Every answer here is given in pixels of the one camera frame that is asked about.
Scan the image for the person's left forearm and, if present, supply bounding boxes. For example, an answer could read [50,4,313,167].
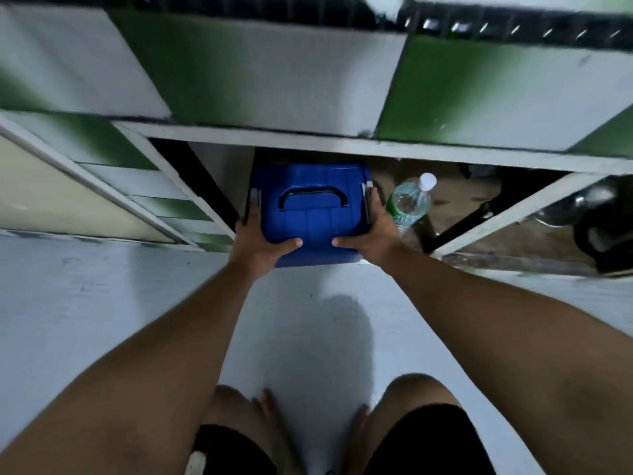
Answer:
[0,257,258,475]

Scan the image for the person's right hand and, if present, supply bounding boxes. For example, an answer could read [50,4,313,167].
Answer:
[331,186,404,268]

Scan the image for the person's left hand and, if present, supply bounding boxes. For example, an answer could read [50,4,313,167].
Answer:
[228,200,304,282]

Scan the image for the person's leg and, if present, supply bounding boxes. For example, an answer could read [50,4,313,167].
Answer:
[202,384,303,475]
[346,373,464,475]

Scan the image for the metal pot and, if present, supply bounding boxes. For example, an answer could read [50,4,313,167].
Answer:
[531,185,617,228]

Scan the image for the person's right leg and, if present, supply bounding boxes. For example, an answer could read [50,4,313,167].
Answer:
[346,373,464,475]

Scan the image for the person's right forearm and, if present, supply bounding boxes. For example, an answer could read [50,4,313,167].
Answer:
[388,244,633,475]

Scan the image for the black shorts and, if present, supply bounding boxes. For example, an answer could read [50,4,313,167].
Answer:
[190,404,495,475]

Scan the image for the beige cupboard door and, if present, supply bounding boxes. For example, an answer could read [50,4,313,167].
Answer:
[0,115,198,245]

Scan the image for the black kettle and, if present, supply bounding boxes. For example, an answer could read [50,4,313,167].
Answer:
[573,192,633,275]

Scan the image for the clear plastic water bottle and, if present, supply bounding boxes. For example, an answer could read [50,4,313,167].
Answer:
[385,172,438,241]

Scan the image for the person's left leg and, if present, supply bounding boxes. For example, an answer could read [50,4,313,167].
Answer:
[202,384,303,475]

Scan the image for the blue lidded storage box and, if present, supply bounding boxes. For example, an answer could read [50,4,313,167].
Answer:
[245,162,375,269]

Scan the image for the checkered tiled counter base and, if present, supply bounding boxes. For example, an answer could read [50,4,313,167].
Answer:
[0,0,633,278]

